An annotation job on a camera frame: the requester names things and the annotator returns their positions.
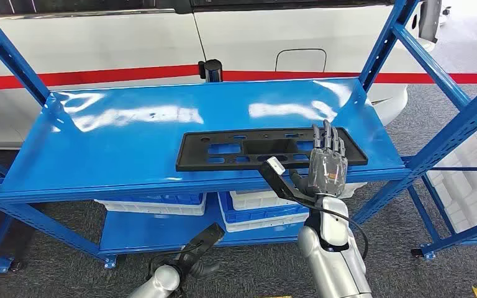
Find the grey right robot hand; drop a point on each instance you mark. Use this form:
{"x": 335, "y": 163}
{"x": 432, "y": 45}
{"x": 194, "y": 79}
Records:
{"x": 327, "y": 172}

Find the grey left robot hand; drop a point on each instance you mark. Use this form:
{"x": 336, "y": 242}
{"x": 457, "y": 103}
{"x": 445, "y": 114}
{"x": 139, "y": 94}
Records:
{"x": 203, "y": 269}

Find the black plastic panel part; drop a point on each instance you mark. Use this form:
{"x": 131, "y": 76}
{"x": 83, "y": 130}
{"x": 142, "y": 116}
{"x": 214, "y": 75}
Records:
{"x": 193, "y": 153}

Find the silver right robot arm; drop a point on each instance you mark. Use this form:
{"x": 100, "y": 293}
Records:
{"x": 333, "y": 263}

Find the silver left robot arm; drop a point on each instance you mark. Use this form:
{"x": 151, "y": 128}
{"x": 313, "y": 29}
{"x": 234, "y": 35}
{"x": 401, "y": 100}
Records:
{"x": 158, "y": 284}

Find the blue metal shelf rack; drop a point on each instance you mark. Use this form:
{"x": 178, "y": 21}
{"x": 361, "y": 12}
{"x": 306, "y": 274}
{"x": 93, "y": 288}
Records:
{"x": 139, "y": 135}

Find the white car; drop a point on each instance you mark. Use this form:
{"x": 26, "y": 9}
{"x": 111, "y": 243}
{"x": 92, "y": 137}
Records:
{"x": 98, "y": 45}

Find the black stanchion post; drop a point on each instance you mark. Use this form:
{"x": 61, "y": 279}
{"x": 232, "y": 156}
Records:
{"x": 211, "y": 70}

